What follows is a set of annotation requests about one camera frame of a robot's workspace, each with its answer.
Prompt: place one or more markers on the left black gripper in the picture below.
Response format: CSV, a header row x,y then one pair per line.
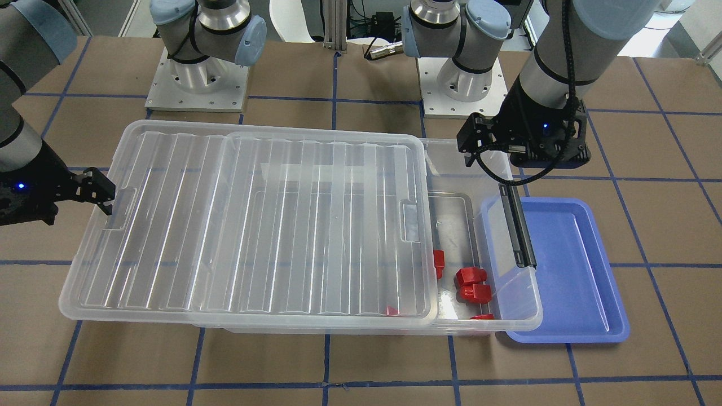
x,y
518,125

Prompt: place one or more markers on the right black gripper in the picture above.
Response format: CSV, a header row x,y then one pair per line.
x,y
38,179

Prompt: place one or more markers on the clear plastic box lid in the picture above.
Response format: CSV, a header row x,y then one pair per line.
x,y
140,263

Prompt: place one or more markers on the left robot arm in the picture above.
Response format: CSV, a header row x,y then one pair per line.
x,y
577,45

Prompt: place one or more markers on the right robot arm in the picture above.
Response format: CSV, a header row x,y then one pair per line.
x,y
37,38

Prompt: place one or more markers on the clear plastic storage box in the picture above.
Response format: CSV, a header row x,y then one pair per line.
x,y
479,242

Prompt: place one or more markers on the blue plastic tray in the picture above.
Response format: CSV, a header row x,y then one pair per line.
x,y
571,295

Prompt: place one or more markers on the white chair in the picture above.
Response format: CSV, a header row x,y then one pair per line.
x,y
288,19

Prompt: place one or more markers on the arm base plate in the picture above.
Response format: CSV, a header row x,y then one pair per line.
x,y
212,85
449,92

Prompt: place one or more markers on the black box latch handle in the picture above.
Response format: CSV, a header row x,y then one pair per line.
x,y
521,243

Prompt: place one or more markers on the aluminium frame post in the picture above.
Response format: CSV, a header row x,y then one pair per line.
x,y
335,21

